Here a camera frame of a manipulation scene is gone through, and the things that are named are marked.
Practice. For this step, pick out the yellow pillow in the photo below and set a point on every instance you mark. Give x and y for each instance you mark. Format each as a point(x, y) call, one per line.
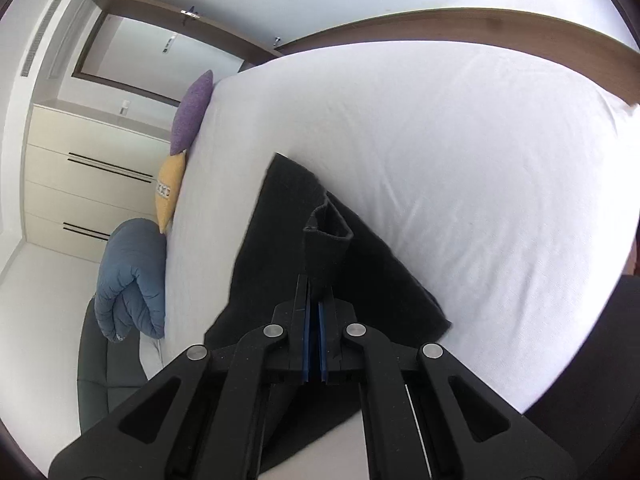
point(169, 187)

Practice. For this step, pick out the ceiling air vent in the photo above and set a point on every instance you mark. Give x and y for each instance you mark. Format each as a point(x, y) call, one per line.
point(42, 30)

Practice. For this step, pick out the wooden headboard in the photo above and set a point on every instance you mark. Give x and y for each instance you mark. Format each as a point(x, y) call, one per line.
point(450, 25)

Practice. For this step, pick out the white bed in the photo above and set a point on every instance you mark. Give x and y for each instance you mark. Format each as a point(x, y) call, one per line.
point(450, 185)

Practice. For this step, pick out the black pants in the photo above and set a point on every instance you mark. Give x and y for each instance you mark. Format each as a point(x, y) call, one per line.
point(300, 240)

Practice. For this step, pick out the cream drawer cabinet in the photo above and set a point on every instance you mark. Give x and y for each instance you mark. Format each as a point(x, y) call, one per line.
point(95, 170)

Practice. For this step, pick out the dark grey chair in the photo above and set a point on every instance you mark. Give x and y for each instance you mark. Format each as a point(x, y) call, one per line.
point(100, 375)

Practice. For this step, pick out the blue puffer jacket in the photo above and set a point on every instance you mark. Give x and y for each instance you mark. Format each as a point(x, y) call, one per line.
point(132, 280)

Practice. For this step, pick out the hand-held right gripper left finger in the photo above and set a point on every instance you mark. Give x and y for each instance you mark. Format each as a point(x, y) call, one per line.
point(305, 330)

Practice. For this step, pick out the wooden framed mirror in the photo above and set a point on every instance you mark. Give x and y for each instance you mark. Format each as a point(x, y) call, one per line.
point(165, 40)

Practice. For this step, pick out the purple pillow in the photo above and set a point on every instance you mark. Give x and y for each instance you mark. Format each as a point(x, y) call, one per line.
point(191, 110)

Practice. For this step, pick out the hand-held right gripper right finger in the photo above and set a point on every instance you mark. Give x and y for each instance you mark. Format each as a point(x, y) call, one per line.
point(322, 330)

